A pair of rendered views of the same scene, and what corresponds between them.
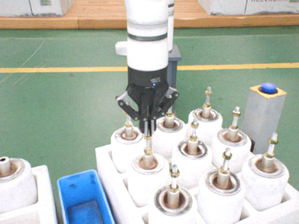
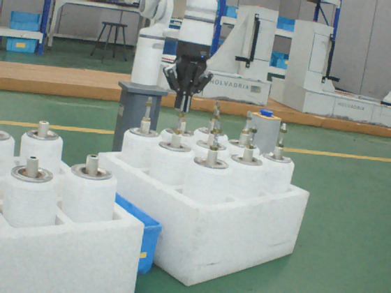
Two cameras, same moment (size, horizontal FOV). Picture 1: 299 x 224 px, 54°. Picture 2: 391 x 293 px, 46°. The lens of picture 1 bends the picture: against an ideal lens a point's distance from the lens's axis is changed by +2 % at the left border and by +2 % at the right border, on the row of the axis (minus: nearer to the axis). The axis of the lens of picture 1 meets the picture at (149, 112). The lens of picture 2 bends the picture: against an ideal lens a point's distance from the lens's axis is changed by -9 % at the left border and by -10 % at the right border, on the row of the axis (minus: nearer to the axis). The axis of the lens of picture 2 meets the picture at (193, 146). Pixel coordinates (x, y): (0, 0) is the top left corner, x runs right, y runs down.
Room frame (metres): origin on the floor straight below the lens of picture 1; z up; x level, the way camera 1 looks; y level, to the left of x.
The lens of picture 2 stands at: (-0.55, 0.36, 0.52)
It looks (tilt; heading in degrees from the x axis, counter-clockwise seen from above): 13 degrees down; 339
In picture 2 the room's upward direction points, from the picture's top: 11 degrees clockwise
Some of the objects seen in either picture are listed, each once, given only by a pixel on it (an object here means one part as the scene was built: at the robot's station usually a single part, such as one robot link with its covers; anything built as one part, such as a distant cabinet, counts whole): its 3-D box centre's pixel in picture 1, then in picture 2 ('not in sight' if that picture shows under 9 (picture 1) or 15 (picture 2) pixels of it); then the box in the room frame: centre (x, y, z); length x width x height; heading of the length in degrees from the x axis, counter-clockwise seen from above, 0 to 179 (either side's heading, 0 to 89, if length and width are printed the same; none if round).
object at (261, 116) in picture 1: (257, 135); (254, 166); (0.74, -0.34, 0.16); 0.07 x 0.07 x 0.31; 25
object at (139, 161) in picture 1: (148, 163); (174, 146); (0.51, 0.00, 0.25); 0.08 x 0.08 x 0.01
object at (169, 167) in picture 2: (148, 191); (167, 184); (0.51, 0.00, 0.16); 0.10 x 0.10 x 0.18
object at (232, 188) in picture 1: (222, 182); (246, 160); (0.45, -0.15, 0.25); 0.08 x 0.08 x 0.01
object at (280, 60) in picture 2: not in sight; (280, 60); (5.58, -2.98, 0.36); 0.50 x 0.38 x 0.21; 1
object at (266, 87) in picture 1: (268, 88); (266, 114); (0.74, -0.34, 0.32); 0.04 x 0.04 x 0.02
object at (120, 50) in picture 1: (144, 43); (192, 28); (0.52, 0.01, 0.53); 0.11 x 0.09 x 0.06; 18
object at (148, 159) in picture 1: (148, 158); (176, 141); (0.51, 0.00, 0.26); 0.02 x 0.02 x 0.03
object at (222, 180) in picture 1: (223, 177); (248, 155); (0.45, -0.15, 0.26); 0.02 x 0.02 x 0.03
